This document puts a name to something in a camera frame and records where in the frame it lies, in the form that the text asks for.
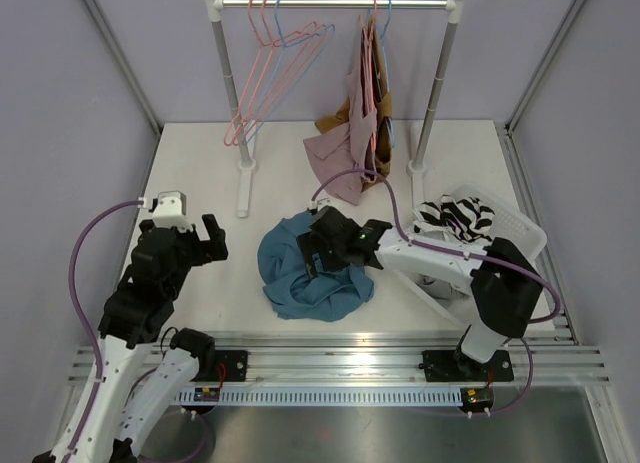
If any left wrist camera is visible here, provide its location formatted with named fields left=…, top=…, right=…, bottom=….
left=138, top=190, right=193, bottom=233

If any grey tank top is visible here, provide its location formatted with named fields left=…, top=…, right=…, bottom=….
left=416, top=275, right=468, bottom=301

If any white clothes rack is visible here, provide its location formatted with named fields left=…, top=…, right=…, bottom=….
left=201, top=0, right=470, bottom=219

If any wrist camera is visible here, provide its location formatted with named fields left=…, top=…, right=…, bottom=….
left=306, top=198, right=332, bottom=215
left=138, top=190, right=193, bottom=233

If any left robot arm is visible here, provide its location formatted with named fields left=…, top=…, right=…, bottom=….
left=34, top=214, right=228, bottom=462

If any blue tank top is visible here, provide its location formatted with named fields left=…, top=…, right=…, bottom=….
left=257, top=212, right=375, bottom=322

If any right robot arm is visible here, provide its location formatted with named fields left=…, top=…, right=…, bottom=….
left=297, top=206, right=543, bottom=384

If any brown tank top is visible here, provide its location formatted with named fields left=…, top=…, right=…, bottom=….
left=314, top=29, right=393, bottom=176

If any pink tank top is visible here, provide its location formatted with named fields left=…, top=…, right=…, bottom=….
left=303, top=19, right=377, bottom=205

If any aluminium rail base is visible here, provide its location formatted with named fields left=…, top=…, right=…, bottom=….
left=67, top=330, right=611, bottom=389

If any white plastic laundry basket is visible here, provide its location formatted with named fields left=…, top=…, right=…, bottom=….
left=378, top=182, right=547, bottom=328

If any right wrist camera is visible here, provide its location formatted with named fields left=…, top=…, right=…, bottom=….
left=306, top=198, right=332, bottom=215

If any black white striped tank top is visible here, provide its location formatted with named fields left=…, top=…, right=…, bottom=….
left=413, top=195, right=495, bottom=243

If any white cable duct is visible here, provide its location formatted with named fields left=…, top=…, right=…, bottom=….
left=172, top=387, right=462, bottom=407

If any light blue hanger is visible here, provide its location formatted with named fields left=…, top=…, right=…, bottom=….
left=243, top=0, right=336, bottom=144

